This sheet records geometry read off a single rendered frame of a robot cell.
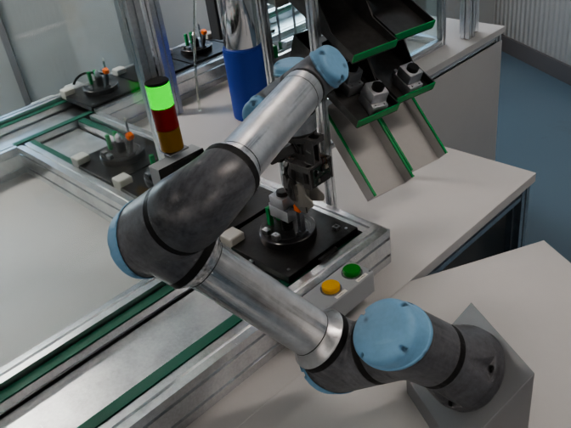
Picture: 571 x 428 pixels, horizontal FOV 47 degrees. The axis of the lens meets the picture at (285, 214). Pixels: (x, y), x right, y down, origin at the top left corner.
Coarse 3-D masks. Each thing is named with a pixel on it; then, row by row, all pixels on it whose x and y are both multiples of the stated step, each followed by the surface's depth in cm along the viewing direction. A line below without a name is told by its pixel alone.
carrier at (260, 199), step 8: (256, 192) 179; (264, 192) 179; (272, 192) 178; (256, 200) 176; (264, 200) 175; (248, 208) 173; (256, 208) 172; (264, 208) 172; (240, 216) 170; (248, 216) 170; (256, 216) 171; (232, 224) 167; (240, 224) 168
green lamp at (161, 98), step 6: (168, 84) 134; (150, 90) 133; (156, 90) 132; (162, 90) 133; (168, 90) 134; (150, 96) 134; (156, 96) 133; (162, 96) 133; (168, 96) 134; (150, 102) 135; (156, 102) 134; (162, 102) 134; (168, 102) 135; (150, 108) 136; (156, 108) 135; (162, 108) 135
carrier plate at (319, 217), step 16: (256, 224) 166; (320, 224) 162; (256, 240) 160; (320, 240) 157; (336, 240) 156; (256, 256) 155; (272, 256) 154; (288, 256) 153; (304, 256) 152; (272, 272) 151; (288, 272) 148; (304, 272) 150
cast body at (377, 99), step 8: (368, 88) 156; (376, 88) 154; (384, 88) 156; (360, 96) 160; (368, 96) 156; (376, 96) 155; (384, 96) 156; (368, 104) 157; (376, 104) 157; (384, 104) 157; (368, 112) 158; (376, 112) 158
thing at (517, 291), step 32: (512, 256) 160; (544, 256) 159; (416, 288) 155; (448, 288) 154; (480, 288) 152; (512, 288) 151; (544, 288) 150; (448, 320) 145; (512, 320) 142; (544, 320) 141; (544, 352) 134; (384, 384) 132; (544, 384) 127; (256, 416) 129; (288, 416) 128; (320, 416) 127; (352, 416) 126; (384, 416) 125; (416, 416) 124; (544, 416) 121
